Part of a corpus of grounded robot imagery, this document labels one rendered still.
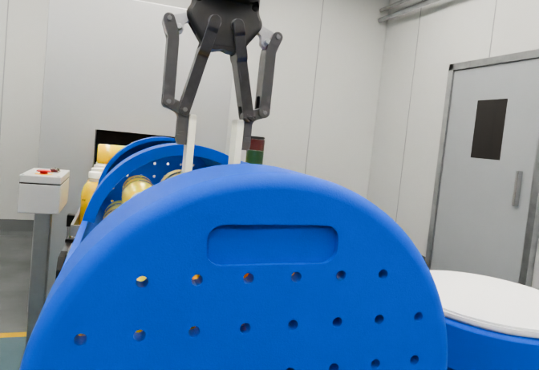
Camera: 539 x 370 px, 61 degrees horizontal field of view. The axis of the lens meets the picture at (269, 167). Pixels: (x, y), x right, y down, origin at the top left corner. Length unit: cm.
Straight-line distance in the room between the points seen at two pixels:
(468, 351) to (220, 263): 51
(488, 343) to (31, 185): 109
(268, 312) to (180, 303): 5
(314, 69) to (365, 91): 78
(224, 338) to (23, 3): 534
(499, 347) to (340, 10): 570
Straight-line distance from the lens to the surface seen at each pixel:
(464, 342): 73
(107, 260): 27
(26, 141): 543
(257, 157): 162
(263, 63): 53
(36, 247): 145
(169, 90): 50
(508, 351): 73
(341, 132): 607
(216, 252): 28
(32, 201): 134
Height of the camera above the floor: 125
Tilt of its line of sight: 4 degrees down
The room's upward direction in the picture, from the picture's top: 6 degrees clockwise
